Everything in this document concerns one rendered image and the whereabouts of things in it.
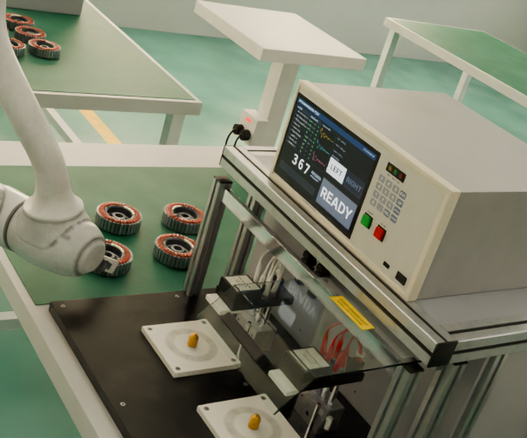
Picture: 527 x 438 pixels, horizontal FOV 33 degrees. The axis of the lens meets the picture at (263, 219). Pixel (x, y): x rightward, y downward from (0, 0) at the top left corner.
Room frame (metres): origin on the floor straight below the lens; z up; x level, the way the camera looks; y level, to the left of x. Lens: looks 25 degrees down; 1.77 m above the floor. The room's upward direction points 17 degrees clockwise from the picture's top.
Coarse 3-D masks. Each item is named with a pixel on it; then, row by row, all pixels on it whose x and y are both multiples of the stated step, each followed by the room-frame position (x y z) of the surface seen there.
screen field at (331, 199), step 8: (328, 184) 1.47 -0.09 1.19; (320, 192) 1.48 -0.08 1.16; (328, 192) 1.47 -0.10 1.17; (336, 192) 1.45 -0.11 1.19; (320, 200) 1.48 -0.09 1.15; (328, 200) 1.46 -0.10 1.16; (336, 200) 1.45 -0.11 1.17; (344, 200) 1.43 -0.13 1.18; (328, 208) 1.46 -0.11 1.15; (336, 208) 1.44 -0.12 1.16; (344, 208) 1.43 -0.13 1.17; (352, 208) 1.41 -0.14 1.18; (336, 216) 1.44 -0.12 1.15; (344, 216) 1.42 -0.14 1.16; (352, 216) 1.41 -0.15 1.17; (344, 224) 1.41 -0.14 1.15
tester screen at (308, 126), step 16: (304, 112) 1.57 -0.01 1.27; (304, 128) 1.56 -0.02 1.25; (320, 128) 1.52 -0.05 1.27; (336, 128) 1.49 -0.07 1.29; (288, 144) 1.58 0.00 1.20; (304, 144) 1.55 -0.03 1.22; (320, 144) 1.51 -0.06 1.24; (336, 144) 1.48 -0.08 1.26; (352, 144) 1.45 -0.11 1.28; (288, 160) 1.57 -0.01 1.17; (304, 160) 1.54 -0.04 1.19; (320, 160) 1.50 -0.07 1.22; (336, 160) 1.47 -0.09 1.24; (352, 160) 1.44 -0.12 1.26; (368, 160) 1.41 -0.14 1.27; (288, 176) 1.56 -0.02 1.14; (304, 176) 1.52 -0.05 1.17; (320, 176) 1.49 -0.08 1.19; (368, 176) 1.40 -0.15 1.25; (304, 192) 1.51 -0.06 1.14; (320, 208) 1.47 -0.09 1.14
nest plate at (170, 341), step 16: (160, 336) 1.45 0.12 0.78; (176, 336) 1.47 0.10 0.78; (208, 336) 1.50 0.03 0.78; (160, 352) 1.40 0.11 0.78; (176, 352) 1.41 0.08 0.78; (192, 352) 1.43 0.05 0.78; (208, 352) 1.45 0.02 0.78; (224, 352) 1.46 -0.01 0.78; (176, 368) 1.36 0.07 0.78; (192, 368) 1.38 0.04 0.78; (208, 368) 1.40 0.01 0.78; (224, 368) 1.42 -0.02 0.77
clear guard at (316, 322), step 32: (256, 288) 1.25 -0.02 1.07; (288, 288) 1.28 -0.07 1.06; (320, 288) 1.32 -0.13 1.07; (256, 320) 1.17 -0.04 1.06; (288, 320) 1.18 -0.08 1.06; (320, 320) 1.21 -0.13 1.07; (288, 352) 1.10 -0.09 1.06; (320, 352) 1.12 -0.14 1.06; (352, 352) 1.15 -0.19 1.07; (384, 352) 1.18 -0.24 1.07; (256, 384) 1.07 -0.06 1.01; (288, 384) 1.06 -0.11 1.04
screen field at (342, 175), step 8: (328, 168) 1.48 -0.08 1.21; (336, 168) 1.47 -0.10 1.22; (344, 168) 1.45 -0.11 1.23; (336, 176) 1.46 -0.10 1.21; (344, 176) 1.45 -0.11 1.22; (352, 176) 1.43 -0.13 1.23; (344, 184) 1.44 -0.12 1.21; (352, 184) 1.43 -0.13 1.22; (360, 184) 1.41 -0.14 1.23; (352, 192) 1.42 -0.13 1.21; (360, 192) 1.41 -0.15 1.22
